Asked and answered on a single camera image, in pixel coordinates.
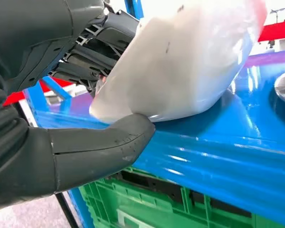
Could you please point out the blue metal shelf rack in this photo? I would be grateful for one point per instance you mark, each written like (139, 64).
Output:
(227, 141)

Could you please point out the red barrier belt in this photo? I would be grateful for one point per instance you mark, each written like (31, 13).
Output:
(12, 98)
(277, 31)

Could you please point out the green plastic crate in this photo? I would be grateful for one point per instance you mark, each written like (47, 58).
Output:
(137, 201)

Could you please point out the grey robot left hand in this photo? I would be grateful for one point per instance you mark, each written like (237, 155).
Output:
(33, 34)

